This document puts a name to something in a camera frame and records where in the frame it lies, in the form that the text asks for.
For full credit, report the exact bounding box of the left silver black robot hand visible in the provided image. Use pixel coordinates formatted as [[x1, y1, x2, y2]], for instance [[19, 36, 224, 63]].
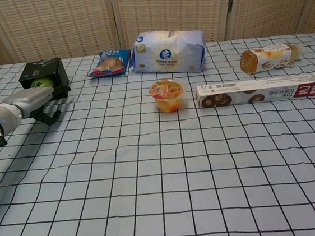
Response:
[[4, 83, 75, 130]]

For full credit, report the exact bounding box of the blue bread snack packet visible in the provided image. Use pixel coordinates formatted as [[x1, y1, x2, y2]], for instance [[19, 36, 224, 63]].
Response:
[[85, 48, 135, 81]]

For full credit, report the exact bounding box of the amber tea bottle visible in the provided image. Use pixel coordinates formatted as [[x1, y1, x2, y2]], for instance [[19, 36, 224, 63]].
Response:
[[238, 40, 304, 76]]

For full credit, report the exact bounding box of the woven folding screen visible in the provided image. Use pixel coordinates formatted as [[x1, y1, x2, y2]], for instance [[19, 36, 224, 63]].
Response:
[[0, 0, 315, 67]]

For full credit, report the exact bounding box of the yellow tennis ball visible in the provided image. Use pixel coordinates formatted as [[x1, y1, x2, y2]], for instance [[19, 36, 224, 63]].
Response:
[[30, 77, 54, 90]]

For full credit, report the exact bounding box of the orange fruit jelly cup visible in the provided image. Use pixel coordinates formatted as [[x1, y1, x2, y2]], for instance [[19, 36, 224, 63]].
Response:
[[147, 78, 188, 115]]

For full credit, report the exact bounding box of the black cardboard box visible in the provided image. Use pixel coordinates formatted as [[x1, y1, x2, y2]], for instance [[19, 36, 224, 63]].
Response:
[[17, 56, 72, 104]]

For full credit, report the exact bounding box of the white blue bread bag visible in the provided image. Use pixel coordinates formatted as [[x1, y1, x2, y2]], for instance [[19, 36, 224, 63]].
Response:
[[128, 25, 209, 80]]

